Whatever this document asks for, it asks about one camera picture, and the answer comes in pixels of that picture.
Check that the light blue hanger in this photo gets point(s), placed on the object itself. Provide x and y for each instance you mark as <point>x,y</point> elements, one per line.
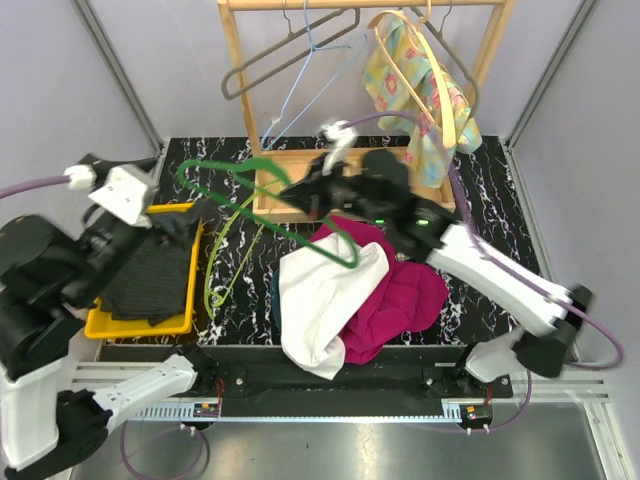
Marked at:
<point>322,67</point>

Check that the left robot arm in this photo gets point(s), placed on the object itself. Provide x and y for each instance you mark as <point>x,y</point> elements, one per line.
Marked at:
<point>46,277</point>

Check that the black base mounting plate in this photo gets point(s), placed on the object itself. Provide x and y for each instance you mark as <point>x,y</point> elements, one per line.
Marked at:
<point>400,383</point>

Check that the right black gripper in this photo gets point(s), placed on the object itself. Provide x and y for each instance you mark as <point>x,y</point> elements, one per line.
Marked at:
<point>310,192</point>

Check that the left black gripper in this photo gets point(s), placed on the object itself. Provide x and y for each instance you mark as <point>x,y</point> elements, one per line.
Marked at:
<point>167,230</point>

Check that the colourful floral shirt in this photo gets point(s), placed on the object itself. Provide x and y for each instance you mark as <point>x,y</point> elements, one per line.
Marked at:
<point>402,75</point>

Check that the wooden clothes rack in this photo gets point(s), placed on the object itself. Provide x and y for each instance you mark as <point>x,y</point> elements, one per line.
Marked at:
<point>293,161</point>

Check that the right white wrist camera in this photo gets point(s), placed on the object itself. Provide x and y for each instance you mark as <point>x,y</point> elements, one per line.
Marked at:
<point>341,136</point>

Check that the lime green hanger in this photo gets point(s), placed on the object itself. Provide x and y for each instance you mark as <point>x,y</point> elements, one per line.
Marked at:
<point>221,272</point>

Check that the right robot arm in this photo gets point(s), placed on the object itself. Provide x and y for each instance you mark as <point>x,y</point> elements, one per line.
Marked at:
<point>549,315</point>

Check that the dark grey striped cloth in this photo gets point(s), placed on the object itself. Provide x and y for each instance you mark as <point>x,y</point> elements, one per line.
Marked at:
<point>152,285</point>

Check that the yellow plastic tray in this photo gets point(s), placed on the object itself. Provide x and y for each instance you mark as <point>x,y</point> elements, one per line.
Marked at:
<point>101,326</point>

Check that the magenta dress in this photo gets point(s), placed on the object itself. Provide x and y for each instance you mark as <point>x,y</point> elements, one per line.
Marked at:
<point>409,298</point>

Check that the white garment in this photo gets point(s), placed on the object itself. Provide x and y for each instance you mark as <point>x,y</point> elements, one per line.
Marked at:
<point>318,297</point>

